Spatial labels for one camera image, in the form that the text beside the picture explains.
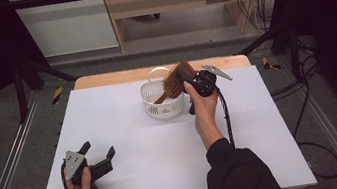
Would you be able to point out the person's right hand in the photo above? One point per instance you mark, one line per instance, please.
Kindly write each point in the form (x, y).
(204, 112)

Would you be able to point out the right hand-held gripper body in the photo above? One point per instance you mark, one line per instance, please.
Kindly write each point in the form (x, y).
(205, 84)

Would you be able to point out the white plastic basket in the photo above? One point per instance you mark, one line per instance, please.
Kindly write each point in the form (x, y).
(164, 110)

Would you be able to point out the yellow black tape marker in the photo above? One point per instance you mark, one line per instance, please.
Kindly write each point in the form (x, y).
(268, 64)
(57, 95)

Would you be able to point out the black metal stand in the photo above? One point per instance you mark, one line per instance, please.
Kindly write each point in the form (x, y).
(20, 96)
(294, 52)

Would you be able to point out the light wooden table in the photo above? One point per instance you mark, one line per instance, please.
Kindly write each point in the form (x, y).
(113, 78)

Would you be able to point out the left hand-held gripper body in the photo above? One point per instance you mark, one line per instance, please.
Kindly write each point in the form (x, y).
(79, 173)

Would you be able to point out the brown wooden hairbrush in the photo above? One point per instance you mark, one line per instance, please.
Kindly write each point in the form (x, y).
(175, 83)

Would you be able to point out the white cabinet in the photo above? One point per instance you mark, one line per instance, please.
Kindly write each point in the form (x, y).
(68, 25)

